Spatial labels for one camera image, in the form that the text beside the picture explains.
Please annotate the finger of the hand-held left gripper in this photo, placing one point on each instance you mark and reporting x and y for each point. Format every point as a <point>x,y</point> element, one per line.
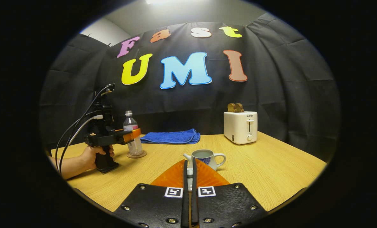
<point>131,135</point>

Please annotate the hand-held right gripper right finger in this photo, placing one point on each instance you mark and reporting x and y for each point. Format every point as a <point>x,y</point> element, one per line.
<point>194,209</point>

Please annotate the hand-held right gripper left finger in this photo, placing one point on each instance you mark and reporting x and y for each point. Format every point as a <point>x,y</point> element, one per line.
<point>184,209</point>

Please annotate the clear plastic water bottle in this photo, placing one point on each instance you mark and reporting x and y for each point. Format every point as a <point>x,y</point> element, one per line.
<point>132,122</point>

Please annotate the round clear coaster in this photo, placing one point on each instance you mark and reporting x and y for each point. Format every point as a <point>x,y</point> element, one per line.
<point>139,155</point>

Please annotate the white blue-patterned teacup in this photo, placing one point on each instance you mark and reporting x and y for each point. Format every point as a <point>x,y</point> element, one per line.
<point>207,156</point>

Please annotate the blue folded towel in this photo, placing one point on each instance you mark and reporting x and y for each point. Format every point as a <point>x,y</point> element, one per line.
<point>171,136</point>

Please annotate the white toaster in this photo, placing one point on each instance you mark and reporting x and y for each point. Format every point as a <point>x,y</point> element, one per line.
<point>239,128</point>

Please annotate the brown bread slice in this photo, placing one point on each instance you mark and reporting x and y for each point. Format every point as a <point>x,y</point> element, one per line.
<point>231,108</point>
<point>240,108</point>

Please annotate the ceiling light panel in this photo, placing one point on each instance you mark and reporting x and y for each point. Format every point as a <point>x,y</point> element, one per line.
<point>156,1</point>

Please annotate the black backdrop cloth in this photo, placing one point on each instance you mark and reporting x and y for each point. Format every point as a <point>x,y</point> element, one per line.
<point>286,95</point>

